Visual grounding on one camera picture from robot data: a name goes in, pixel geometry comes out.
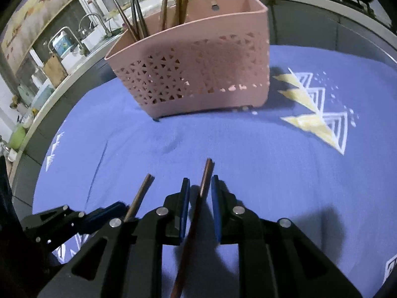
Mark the dark brown chopstick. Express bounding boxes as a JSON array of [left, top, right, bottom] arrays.
[[123, 174, 155, 222]]

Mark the printed roller blind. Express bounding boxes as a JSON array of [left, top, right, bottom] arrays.
[[0, 0, 85, 67]]

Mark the pink plastic utensil basket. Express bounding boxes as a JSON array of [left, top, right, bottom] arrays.
[[104, 0, 270, 121]]

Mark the blue printed tablecloth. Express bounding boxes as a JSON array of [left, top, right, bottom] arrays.
[[31, 44, 397, 298]]

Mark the reddish brown chopstick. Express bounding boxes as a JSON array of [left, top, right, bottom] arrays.
[[170, 158, 215, 298]]

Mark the green bowl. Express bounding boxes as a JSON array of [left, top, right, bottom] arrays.
[[8, 123, 26, 150]]

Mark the bunch of wooden chopsticks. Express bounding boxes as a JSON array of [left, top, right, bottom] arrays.
[[110, 0, 194, 41]]

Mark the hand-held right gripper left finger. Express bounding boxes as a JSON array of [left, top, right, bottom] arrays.
[[37, 178, 191, 298]]

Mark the angular steel faucet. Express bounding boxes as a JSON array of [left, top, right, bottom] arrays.
[[49, 26, 85, 57]]

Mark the curved steel faucet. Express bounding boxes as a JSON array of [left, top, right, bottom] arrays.
[[77, 12, 113, 38]]

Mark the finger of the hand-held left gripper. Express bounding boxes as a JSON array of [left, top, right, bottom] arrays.
[[22, 201, 129, 224], [29, 212, 126, 250]]

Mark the wooden cutting board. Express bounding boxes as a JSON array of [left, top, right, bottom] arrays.
[[43, 54, 69, 88]]

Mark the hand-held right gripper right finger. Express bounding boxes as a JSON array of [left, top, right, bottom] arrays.
[[211, 175, 363, 298]]

